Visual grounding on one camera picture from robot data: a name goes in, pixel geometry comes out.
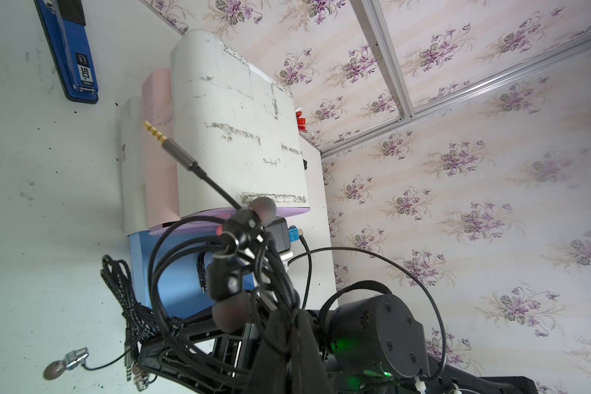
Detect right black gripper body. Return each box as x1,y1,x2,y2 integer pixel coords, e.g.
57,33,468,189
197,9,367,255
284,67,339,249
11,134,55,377
139,310,334,393

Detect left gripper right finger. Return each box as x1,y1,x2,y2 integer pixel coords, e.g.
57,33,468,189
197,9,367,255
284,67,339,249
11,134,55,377
290,310,333,394

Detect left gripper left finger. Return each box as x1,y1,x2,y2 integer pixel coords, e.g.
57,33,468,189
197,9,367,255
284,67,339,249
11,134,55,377
243,310,294,394

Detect black earphones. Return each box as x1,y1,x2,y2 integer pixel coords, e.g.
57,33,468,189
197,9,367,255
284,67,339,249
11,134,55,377
143,121,300,377
43,254,179,392

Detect blue bottom drawer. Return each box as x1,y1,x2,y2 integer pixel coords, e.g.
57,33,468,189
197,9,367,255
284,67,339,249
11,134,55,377
127,228,257,320

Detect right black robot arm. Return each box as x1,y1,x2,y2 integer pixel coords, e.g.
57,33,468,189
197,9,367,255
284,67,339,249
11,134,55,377
128,281,536,393

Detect white drawer cabinet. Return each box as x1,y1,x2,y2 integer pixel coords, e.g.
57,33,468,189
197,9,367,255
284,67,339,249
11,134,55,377
119,31,310,235

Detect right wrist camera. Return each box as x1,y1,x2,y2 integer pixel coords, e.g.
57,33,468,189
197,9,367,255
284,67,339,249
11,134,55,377
265,218,300,262

